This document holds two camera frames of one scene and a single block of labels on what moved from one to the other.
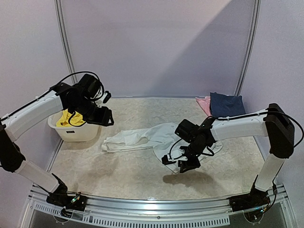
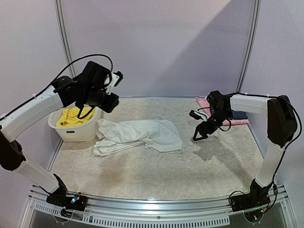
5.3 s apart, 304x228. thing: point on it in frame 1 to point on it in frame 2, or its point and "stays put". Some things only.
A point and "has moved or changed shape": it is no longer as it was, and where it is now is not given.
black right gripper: x=189 y=163 to x=206 y=126
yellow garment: x=76 y=119 stays put
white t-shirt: x=162 y=140 has moved or changed shape
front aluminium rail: x=43 y=211 stays put
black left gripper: x=103 y=118 to x=110 y=105
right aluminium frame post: x=256 y=19 stays put
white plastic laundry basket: x=85 y=132 stays put
